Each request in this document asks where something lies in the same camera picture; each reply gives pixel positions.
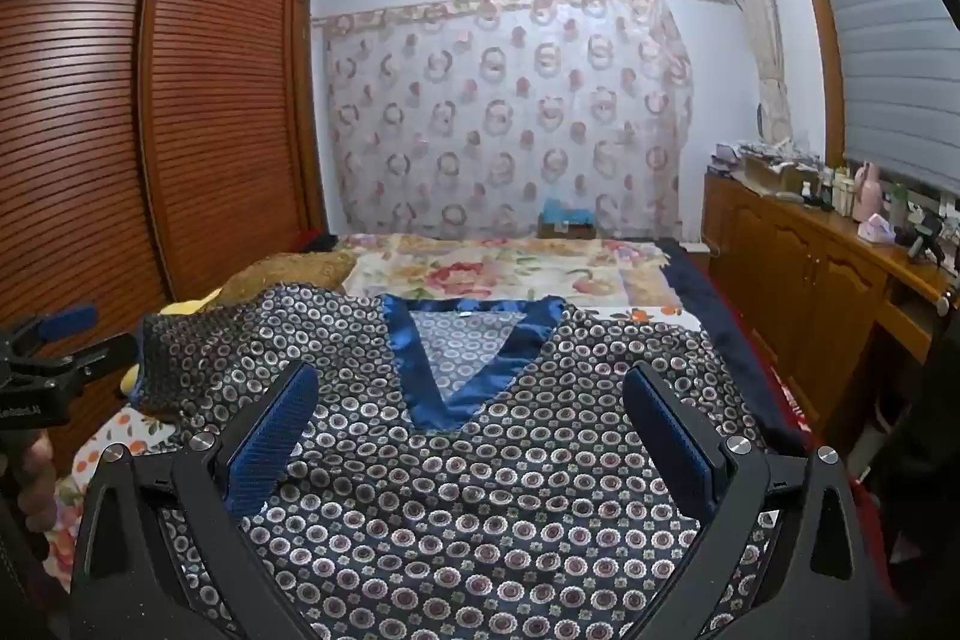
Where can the pink bottle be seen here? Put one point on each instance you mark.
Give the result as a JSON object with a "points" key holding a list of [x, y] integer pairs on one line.
{"points": [[870, 186]]}

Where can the wooden window frame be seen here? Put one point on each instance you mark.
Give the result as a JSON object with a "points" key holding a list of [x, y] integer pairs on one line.
{"points": [[817, 25]]}

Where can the brown patterned folded cloth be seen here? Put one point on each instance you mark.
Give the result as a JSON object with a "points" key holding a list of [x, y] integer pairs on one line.
{"points": [[292, 272]]}

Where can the navy circle-patterned satin top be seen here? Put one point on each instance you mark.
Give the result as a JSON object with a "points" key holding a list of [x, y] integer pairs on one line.
{"points": [[480, 460]]}

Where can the grey window blind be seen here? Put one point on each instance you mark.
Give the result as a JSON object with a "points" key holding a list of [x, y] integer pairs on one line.
{"points": [[885, 48]]}

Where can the green bottle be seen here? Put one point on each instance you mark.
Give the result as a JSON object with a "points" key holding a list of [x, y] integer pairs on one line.
{"points": [[898, 201]]}

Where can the cluttered cardboard box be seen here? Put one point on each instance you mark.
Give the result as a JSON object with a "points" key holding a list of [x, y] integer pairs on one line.
{"points": [[765, 171]]}

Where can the white bottles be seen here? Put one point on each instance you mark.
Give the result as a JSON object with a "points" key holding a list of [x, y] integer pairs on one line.
{"points": [[844, 190]]}

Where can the beige tied curtain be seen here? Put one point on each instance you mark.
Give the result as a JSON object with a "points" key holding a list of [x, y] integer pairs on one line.
{"points": [[765, 48]]}

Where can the blue cloth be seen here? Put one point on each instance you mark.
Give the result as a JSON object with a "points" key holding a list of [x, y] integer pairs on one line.
{"points": [[566, 210]]}

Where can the person's left hand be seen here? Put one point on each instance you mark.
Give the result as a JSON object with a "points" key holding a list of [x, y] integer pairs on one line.
{"points": [[34, 471]]}

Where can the black handheld device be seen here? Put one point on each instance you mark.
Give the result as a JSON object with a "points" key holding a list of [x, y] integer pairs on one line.
{"points": [[926, 235]]}

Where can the small cardboard box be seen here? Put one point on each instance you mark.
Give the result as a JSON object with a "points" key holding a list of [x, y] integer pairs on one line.
{"points": [[559, 230]]}

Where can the purple box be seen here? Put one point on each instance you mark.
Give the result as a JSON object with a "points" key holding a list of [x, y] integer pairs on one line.
{"points": [[724, 158]]}

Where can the navy blanket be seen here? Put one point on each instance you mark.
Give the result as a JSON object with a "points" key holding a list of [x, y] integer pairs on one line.
{"points": [[712, 302]]}

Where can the circle-patterned sheer curtain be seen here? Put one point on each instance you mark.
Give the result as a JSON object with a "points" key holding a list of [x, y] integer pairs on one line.
{"points": [[487, 108]]}

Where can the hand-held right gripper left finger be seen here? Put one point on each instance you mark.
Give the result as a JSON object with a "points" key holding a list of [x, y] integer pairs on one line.
{"points": [[274, 430]]}

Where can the floral bed sheet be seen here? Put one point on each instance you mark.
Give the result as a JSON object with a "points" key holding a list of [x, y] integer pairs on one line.
{"points": [[487, 276]]}

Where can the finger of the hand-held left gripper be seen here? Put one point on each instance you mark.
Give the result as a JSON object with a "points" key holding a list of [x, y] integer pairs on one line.
{"points": [[97, 359], [71, 316]]}

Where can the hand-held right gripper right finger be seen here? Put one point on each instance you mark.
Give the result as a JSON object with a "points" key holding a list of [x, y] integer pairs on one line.
{"points": [[667, 437]]}

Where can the wooden sideboard cabinet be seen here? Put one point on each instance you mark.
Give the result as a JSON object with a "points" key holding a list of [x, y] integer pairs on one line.
{"points": [[810, 272]]}

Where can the orange fruit print sheet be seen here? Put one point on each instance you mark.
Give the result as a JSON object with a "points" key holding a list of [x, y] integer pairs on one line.
{"points": [[660, 314]]}

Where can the pink tissue box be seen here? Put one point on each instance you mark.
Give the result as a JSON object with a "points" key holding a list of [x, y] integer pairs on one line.
{"points": [[874, 229]]}

